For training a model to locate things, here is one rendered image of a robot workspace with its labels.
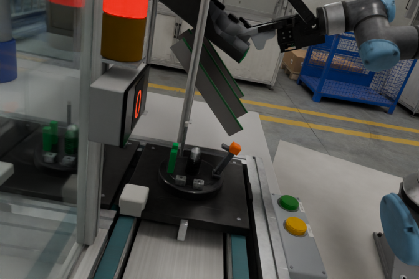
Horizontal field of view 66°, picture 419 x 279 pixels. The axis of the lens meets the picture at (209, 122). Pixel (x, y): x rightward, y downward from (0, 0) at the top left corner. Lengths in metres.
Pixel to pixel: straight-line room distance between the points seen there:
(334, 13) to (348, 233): 0.54
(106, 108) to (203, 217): 0.32
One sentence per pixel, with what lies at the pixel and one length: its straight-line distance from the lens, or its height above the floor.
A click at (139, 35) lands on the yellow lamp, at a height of 1.29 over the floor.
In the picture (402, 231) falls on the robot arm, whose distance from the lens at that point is 0.62.
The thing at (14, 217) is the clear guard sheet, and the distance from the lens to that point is 0.32.
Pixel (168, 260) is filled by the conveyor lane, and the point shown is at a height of 0.92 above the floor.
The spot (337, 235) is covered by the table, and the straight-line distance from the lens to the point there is 0.89.
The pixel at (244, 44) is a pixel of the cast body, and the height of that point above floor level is 1.22.
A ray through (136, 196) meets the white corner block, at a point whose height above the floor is 0.99.
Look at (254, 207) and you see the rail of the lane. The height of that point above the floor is 0.96.
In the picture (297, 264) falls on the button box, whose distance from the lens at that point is 0.61.
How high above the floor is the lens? 1.37
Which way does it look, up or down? 24 degrees down
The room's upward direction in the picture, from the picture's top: 12 degrees clockwise
